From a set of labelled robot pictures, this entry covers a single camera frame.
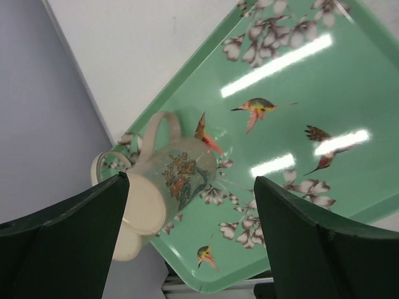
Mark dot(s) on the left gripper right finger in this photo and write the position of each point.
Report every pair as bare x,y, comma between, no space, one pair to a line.
315,253

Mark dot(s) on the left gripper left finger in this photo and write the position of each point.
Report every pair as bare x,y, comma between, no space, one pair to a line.
64,250

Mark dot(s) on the cream dragon mug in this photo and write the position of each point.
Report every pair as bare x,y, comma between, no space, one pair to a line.
170,172

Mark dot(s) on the green floral tray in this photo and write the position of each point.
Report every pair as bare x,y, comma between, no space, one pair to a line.
304,93

